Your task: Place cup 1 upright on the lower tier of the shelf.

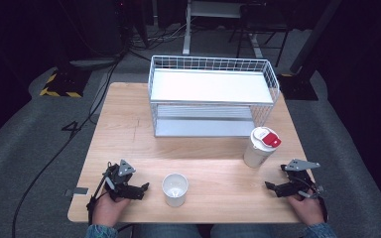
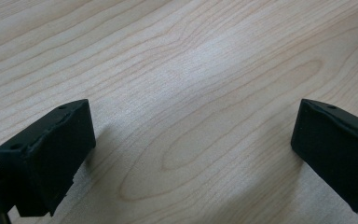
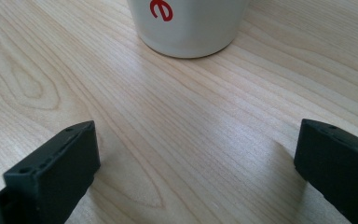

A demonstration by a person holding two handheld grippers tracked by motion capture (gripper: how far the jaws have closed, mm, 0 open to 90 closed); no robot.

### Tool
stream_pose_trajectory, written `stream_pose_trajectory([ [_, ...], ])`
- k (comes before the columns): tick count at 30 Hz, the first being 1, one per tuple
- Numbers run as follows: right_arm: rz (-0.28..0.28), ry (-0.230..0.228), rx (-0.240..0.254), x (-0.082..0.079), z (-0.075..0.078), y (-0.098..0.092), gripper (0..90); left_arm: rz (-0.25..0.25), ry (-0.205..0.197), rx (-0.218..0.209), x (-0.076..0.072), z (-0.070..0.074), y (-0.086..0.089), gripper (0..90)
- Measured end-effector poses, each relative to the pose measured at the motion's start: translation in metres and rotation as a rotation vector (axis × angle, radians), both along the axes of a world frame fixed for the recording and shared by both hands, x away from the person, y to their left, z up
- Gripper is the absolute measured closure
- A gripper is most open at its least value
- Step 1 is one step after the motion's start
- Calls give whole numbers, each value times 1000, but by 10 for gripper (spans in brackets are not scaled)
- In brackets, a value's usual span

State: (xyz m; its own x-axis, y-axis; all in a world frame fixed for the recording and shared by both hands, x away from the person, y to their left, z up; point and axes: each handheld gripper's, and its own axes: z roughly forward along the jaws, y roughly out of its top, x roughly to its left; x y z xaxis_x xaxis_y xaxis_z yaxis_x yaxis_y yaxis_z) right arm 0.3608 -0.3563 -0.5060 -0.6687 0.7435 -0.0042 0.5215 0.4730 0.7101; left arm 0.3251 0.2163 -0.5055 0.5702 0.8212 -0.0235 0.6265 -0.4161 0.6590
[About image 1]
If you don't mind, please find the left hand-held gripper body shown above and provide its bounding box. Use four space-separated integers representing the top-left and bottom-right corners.
102 159 147 201

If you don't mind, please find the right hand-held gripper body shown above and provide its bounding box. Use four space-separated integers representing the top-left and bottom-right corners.
280 158 325 201

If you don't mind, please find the person's left hand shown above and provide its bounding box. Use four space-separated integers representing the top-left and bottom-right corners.
92 188 132 228

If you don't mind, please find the person's right hand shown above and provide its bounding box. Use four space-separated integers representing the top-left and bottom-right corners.
286 188 325 227

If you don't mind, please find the white open cup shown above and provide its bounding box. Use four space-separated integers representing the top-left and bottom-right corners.
161 173 190 208

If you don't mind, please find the white tumbler with red lid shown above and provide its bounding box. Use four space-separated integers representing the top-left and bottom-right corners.
243 126 283 170

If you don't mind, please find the grey tape strip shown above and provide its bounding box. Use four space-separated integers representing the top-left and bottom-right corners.
64 186 90 198

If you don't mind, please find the black stand with square base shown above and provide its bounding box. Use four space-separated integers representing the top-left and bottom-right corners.
276 0 343 102

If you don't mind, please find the black yellow striped stand base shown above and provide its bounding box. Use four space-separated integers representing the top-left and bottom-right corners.
39 66 92 99

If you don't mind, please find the left hand-held gripper cable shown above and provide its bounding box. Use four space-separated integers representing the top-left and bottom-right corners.
85 174 111 226

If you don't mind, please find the hand-held gripper cable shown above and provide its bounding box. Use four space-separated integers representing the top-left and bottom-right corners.
85 174 111 226
315 185 329 223

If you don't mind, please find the right hand-held gripper cable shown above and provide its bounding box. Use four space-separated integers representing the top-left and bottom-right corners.
315 185 329 223

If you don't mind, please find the long black floor cable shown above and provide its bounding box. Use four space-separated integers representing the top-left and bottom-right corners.
11 58 124 238

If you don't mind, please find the white wire shelf rack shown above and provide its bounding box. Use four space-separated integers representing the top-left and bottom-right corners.
147 55 281 139

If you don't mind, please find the white desk frame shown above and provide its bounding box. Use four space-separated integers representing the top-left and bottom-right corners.
182 0 246 57

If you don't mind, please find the black metal chair frame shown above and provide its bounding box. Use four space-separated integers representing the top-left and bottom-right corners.
227 2 293 68

